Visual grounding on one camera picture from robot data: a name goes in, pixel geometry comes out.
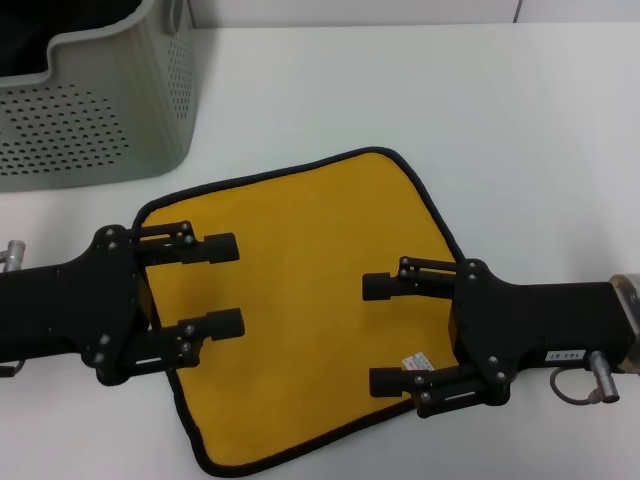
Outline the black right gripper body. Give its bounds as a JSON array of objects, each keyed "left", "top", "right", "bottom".
[{"left": 448, "top": 257, "right": 636, "bottom": 407}]

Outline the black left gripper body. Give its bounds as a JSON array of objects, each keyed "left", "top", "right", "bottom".
[{"left": 0, "top": 224, "right": 152, "bottom": 386}]

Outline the yellow and green towel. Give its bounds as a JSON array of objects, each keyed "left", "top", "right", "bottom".
[{"left": 132, "top": 145, "right": 464, "bottom": 475}]

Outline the grey perforated plastic storage box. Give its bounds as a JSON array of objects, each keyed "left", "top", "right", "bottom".
[{"left": 0, "top": 0, "right": 214, "bottom": 194}]

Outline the right gripper cable with plugs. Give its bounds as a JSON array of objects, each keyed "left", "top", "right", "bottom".
[{"left": 548, "top": 349, "right": 624, "bottom": 407}]

